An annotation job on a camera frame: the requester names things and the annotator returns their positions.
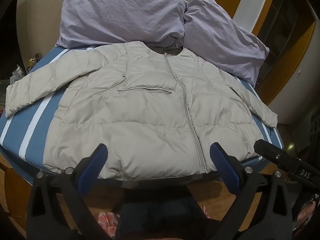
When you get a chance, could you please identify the clear plastic bag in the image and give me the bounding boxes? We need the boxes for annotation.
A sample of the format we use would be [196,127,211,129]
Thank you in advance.
[10,64,25,84]

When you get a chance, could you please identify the orange wooden door frame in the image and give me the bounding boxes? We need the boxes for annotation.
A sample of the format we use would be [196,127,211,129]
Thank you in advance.
[213,0,317,106]

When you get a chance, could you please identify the large lilac pillow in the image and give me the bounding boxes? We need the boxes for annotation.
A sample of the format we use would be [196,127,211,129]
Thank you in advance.
[55,0,188,48]

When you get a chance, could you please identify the small lilac pillow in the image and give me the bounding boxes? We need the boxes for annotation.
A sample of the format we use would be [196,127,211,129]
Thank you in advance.
[183,0,270,87]

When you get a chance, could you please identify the beige puffer jacket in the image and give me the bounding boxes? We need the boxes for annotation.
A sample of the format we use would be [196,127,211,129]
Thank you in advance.
[5,41,279,180]

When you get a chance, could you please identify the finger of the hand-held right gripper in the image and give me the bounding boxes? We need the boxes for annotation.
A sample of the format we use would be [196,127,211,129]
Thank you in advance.
[254,139,302,174]

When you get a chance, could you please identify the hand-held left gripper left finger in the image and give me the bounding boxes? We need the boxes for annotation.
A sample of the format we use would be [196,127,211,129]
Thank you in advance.
[26,143,118,240]

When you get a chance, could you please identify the dark door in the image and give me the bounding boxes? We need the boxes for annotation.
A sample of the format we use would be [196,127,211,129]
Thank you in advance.
[255,0,314,64]

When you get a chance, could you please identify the person's dark trousers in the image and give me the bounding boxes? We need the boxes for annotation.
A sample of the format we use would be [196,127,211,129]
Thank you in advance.
[116,189,209,240]

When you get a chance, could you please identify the blue white striped bed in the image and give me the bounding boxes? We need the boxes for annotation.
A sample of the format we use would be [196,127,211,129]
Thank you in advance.
[0,45,285,185]

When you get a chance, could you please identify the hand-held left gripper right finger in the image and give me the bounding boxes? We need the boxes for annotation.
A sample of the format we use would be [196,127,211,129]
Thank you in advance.
[210,142,299,240]

